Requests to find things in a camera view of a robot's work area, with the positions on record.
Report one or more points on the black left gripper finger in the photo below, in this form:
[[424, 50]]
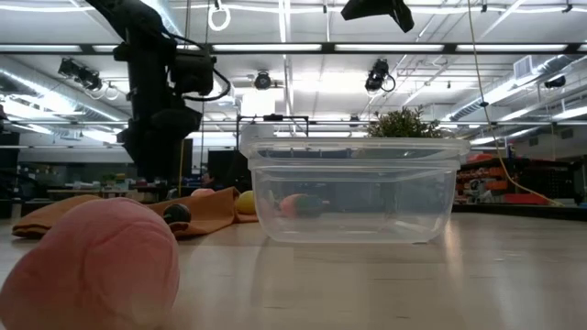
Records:
[[170, 158], [144, 158]]

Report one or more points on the toy cherry pair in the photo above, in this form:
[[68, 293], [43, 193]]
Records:
[[176, 213]]

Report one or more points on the pink plush produce toy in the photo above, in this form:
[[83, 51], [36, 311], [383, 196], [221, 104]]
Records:
[[91, 270]]

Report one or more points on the orange toy carrot green top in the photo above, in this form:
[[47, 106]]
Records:
[[300, 205]]

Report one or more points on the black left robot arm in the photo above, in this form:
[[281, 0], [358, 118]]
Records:
[[124, 18]]

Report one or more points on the clear plastic tupperware container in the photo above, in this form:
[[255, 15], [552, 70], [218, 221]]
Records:
[[353, 151]]

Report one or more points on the black computer monitor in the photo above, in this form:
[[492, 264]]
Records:
[[227, 169], [188, 156]]

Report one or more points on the person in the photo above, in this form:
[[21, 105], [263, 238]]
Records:
[[207, 178]]

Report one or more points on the orange pink toy peach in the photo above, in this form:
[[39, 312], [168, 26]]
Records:
[[202, 193]]

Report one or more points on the orange cloth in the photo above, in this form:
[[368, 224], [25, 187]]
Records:
[[211, 211]]

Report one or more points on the yellow toy lemon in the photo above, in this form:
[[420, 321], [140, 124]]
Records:
[[246, 202]]

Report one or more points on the small green potted plant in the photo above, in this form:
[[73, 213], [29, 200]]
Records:
[[403, 123]]

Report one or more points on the shelf with red bins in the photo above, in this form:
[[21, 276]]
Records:
[[504, 181]]

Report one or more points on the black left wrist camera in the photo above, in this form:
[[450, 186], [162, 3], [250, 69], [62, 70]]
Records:
[[192, 71]]

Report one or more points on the ceiling mounted black camera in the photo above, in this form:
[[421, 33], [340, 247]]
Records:
[[80, 73], [262, 80], [555, 82], [377, 75]]

